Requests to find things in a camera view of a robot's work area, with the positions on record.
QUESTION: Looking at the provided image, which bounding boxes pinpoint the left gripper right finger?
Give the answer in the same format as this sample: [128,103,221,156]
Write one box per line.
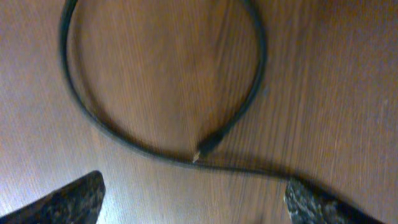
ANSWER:
[284,179,383,224]

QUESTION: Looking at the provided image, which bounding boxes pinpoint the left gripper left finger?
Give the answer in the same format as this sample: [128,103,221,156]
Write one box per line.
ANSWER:
[1,170,106,224]

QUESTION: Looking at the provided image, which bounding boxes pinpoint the black cable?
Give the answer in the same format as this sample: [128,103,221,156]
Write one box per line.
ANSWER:
[58,0,299,181]

